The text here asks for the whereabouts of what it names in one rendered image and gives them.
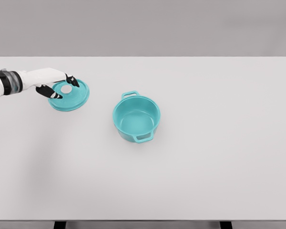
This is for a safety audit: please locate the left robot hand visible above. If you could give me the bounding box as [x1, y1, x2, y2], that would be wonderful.
[35, 67, 80, 99]

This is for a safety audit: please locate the teal pot lid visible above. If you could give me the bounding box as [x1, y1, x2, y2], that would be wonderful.
[48, 79, 90, 112]

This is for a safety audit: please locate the teal pot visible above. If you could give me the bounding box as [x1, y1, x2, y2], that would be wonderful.
[112, 90, 161, 144]

